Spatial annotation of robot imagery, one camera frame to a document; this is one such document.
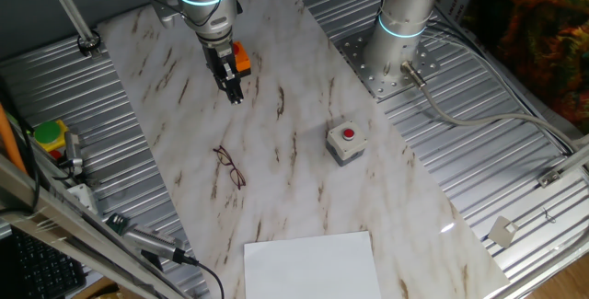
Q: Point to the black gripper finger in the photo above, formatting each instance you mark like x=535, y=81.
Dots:
x=236, y=91
x=225, y=86

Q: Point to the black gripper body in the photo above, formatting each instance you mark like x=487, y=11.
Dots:
x=218, y=60

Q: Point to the dark red thin-frame glasses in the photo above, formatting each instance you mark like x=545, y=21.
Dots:
x=238, y=178

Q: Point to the orange red pushbutton box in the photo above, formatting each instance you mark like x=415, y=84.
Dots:
x=243, y=62

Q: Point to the grey red pushbutton box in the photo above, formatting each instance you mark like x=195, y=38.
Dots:
x=346, y=140
x=55, y=154

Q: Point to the marble pattern table mat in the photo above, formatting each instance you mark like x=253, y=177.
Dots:
x=299, y=198

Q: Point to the aluminium stand pole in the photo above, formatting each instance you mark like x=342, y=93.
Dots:
x=69, y=7

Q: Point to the small silver metal device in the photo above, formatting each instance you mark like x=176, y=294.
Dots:
x=72, y=149

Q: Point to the yellow box with green button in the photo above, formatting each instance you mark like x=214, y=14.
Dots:
x=48, y=132

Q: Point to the white paper sheet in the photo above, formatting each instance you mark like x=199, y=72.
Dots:
x=313, y=267

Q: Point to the orange tube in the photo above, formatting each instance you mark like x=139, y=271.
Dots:
x=9, y=142

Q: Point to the black keyboard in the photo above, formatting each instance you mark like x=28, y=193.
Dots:
x=41, y=271

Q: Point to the small white plastic piece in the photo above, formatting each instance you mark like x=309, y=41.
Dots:
x=501, y=231

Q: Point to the colourful patterned cloth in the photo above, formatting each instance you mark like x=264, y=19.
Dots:
x=543, y=37

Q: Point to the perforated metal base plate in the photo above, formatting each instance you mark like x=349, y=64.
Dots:
x=391, y=85

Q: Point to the silver ribbed camera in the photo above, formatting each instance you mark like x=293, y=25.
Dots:
x=149, y=240

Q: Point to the aluminium frame profile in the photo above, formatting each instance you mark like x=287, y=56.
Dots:
x=55, y=216

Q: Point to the aluminium profile bar with bracket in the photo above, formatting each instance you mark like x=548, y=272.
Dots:
x=570, y=161

